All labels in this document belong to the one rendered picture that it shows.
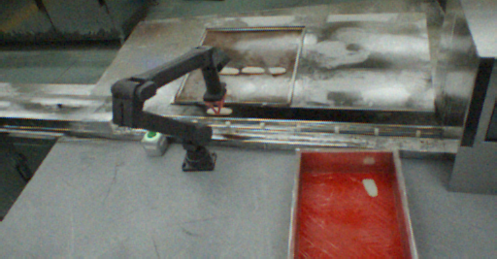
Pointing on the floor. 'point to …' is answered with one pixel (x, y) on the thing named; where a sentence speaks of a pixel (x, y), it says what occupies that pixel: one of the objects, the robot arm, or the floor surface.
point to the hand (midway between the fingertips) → (218, 109)
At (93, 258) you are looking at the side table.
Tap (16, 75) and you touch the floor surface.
